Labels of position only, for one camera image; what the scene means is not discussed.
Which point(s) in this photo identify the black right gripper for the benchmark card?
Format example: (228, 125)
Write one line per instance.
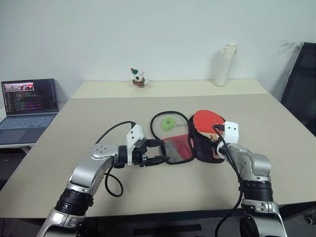
(215, 141)

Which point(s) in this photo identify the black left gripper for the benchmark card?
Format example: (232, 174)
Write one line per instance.
(138, 158)

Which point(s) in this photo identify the black paddle case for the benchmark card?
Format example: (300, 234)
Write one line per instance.
(197, 148)

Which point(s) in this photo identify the red table tennis paddle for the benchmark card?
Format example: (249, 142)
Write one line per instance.
(206, 121)

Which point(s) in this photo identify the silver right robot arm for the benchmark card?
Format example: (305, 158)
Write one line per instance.
(251, 172)

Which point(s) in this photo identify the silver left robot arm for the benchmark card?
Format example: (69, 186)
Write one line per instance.
(84, 170)

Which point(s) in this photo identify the small plush dog toy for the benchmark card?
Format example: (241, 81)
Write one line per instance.
(138, 79)

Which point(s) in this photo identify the white water bottle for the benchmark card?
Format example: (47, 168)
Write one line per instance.
(223, 66)

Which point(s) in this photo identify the black chair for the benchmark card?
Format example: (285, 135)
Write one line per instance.
(301, 81)

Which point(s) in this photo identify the chair caster wheel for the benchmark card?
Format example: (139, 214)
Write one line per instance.
(311, 219)

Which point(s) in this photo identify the open grey laptop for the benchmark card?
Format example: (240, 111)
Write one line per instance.
(29, 106)

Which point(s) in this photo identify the white side desk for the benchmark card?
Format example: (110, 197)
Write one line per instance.
(14, 146)

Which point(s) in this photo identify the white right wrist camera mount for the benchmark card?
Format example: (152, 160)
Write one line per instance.
(231, 132)

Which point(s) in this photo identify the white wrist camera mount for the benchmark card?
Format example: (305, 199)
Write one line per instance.
(231, 132)
(134, 134)

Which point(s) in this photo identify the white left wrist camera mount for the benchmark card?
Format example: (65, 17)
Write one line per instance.
(134, 134)

